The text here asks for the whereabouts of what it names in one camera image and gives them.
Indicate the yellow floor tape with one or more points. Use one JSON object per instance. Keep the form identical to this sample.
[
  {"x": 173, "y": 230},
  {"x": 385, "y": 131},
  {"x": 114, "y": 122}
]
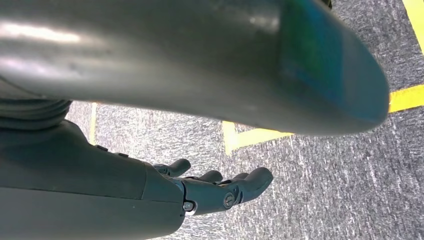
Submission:
[{"x": 251, "y": 136}]

